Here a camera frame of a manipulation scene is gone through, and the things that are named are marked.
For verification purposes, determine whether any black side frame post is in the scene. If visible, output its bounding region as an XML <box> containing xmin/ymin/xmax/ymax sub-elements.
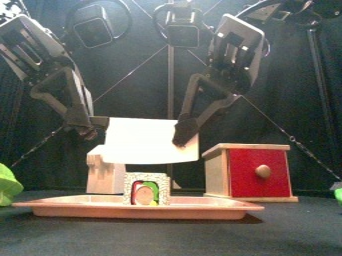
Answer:
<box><xmin>306</xmin><ymin>27</ymin><xmax>336</xmax><ymax>168</ymax></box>

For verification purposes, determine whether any diagonal brace wire with turnbuckle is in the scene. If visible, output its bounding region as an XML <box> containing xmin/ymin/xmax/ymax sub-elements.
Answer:
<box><xmin>239</xmin><ymin>94</ymin><xmax>342</xmax><ymax>183</ymax></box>

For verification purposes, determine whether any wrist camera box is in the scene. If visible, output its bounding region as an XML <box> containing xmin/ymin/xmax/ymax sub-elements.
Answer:
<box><xmin>152</xmin><ymin>0</ymin><xmax>204</xmax><ymax>50</ymax></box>
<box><xmin>65</xmin><ymin>0</ymin><xmax>133</xmax><ymax>50</ymax></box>

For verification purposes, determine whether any wooden box red drawer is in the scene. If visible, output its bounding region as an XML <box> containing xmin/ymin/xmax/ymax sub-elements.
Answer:
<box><xmin>200</xmin><ymin>142</ymin><xmax>300</xmax><ymax>204</ymax></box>

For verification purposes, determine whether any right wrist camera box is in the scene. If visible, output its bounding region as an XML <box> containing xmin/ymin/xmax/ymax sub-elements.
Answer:
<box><xmin>152</xmin><ymin>0</ymin><xmax>204</xmax><ymax>50</ymax></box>

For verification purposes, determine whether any small green toy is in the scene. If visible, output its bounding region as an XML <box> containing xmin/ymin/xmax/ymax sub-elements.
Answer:
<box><xmin>332</xmin><ymin>187</ymin><xmax>342</xmax><ymax>206</ymax></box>

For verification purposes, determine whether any large green crumpled toy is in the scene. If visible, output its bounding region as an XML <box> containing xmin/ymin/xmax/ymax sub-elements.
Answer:
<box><xmin>0</xmin><ymin>162</ymin><xmax>25</xmax><ymax>207</ymax></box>

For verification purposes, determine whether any vertical metal frame pole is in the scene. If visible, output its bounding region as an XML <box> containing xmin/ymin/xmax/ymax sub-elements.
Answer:
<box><xmin>165</xmin><ymin>44</ymin><xmax>183</xmax><ymax>191</ymax></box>

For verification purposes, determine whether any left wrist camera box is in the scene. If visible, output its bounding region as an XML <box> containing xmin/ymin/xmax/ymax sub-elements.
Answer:
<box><xmin>65</xmin><ymin>0</ymin><xmax>133</xmax><ymax>50</ymax></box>

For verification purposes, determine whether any pink plastic tray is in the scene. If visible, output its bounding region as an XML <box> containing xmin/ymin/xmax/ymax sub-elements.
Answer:
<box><xmin>11</xmin><ymin>194</ymin><xmax>266</xmax><ymax>221</ymax></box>

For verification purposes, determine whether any toy sushi roll piece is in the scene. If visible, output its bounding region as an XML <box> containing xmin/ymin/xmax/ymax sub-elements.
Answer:
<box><xmin>121</xmin><ymin>171</ymin><xmax>172</xmax><ymax>207</ymax></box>

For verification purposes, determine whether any wooden knife holder block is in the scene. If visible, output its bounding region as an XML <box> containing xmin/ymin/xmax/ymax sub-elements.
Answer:
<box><xmin>84</xmin><ymin>143</ymin><xmax>128</xmax><ymax>195</ymax></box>

